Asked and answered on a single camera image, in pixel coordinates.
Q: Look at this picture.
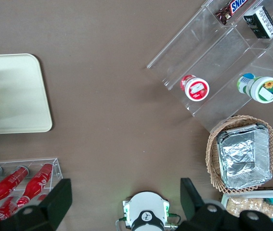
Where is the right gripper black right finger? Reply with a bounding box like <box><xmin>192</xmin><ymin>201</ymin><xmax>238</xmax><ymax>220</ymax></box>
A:
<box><xmin>179</xmin><ymin>178</ymin><xmax>273</xmax><ymax>231</ymax></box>

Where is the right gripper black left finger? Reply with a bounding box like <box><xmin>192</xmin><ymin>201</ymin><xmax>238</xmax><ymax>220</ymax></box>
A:
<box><xmin>0</xmin><ymin>178</ymin><xmax>73</xmax><ymax>231</ymax></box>

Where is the white rectangular snack tray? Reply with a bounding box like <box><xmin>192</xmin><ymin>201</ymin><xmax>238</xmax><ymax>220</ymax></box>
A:
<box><xmin>220</xmin><ymin>190</ymin><xmax>273</xmax><ymax>231</ymax></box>

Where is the light tan wicker basket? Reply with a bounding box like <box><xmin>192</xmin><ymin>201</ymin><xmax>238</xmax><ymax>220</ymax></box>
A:
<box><xmin>206</xmin><ymin>115</ymin><xmax>273</xmax><ymax>194</ymax></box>

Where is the beige plastic serving tray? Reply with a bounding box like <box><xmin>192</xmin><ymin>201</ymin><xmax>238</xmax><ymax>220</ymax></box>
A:
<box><xmin>0</xmin><ymin>53</ymin><xmax>53</xmax><ymax>135</ymax></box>

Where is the clear acrylic bottle rack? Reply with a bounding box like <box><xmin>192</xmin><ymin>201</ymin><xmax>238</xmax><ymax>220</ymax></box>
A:
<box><xmin>0</xmin><ymin>157</ymin><xmax>64</xmax><ymax>218</ymax></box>

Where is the aluminium foil container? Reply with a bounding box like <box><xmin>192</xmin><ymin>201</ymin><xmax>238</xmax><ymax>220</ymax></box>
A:
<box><xmin>216</xmin><ymin>123</ymin><xmax>273</xmax><ymax>189</ymax></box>

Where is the red lid yogurt cup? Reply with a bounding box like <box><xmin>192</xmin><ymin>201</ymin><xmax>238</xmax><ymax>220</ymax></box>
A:
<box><xmin>180</xmin><ymin>74</ymin><xmax>210</xmax><ymax>102</ymax></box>

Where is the green lid yogurt cup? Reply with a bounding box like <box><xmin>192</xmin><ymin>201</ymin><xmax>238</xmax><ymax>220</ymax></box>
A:
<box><xmin>236</xmin><ymin>73</ymin><xmax>273</xmax><ymax>104</ymax></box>

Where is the clear acrylic tiered stand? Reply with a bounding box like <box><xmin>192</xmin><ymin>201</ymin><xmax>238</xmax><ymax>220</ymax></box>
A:
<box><xmin>146</xmin><ymin>0</ymin><xmax>273</xmax><ymax>134</ymax></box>

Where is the small black drink carton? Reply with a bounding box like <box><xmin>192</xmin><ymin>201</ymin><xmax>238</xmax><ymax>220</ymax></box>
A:
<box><xmin>243</xmin><ymin>5</ymin><xmax>273</xmax><ymax>40</ymax></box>

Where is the Snickers chocolate bar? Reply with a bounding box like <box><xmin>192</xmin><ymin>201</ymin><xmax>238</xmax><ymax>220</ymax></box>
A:
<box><xmin>214</xmin><ymin>0</ymin><xmax>255</xmax><ymax>25</ymax></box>

